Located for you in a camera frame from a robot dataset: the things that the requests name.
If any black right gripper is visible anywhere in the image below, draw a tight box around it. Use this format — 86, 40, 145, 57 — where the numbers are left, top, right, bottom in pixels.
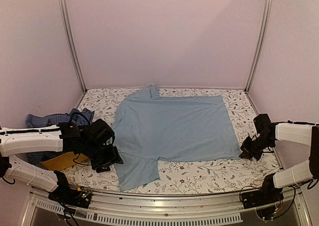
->
240, 135, 275, 161

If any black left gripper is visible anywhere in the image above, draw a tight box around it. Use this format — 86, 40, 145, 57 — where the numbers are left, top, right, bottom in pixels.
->
82, 141, 124, 174

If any light blue t-shirt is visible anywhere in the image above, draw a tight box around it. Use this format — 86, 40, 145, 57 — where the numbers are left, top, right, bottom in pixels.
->
112, 86, 240, 191

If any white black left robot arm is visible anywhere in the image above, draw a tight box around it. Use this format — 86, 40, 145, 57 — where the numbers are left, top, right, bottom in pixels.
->
0, 120, 123, 203

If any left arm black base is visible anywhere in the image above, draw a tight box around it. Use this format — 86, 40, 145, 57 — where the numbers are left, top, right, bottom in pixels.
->
48, 186, 92, 209

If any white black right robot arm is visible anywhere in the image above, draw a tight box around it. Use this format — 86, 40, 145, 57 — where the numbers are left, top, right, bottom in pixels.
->
239, 122, 319, 204

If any yellow laundry basket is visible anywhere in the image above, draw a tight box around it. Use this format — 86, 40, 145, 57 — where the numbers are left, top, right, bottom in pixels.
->
40, 152, 89, 171

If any floral patterned table cloth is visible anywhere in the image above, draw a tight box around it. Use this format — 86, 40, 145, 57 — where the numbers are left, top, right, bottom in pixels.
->
63, 88, 281, 195

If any blue checkered shirt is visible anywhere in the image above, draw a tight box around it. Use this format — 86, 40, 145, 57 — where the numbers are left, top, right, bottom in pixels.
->
25, 108, 95, 165

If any dark blue garment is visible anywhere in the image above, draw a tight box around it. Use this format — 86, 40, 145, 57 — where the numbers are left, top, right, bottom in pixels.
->
69, 108, 81, 122

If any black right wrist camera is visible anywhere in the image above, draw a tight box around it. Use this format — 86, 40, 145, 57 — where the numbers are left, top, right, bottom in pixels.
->
253, 113, 271, 134

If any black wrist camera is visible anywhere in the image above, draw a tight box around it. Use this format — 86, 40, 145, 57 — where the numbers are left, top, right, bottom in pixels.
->
253, 113, 271, 134
89, 119, 115, 146

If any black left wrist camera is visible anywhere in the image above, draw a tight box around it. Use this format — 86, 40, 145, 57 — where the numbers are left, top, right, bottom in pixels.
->
89, 119, 115, 146

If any right aluminium frame post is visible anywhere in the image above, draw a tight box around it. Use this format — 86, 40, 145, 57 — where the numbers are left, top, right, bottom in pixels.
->
245, 0, 272, 95

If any aluminium frame post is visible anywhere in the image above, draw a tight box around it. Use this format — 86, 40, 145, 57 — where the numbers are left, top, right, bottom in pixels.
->
245, 0, 272, 95
58, 0, 87, 94

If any left aluminium frame post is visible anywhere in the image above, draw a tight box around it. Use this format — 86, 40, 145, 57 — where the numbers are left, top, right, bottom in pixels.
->
58, 0, 87, 94

